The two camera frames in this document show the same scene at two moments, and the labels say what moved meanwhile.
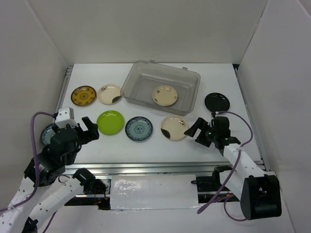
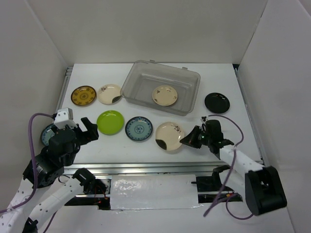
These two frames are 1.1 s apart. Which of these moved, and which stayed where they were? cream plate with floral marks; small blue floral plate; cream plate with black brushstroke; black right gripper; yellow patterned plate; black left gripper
Moved: cream plate with black brushstroke; black right gripper
Stayed: yellow patterned plate; black left gripper; small blue floral plate; cream plate with floral marks
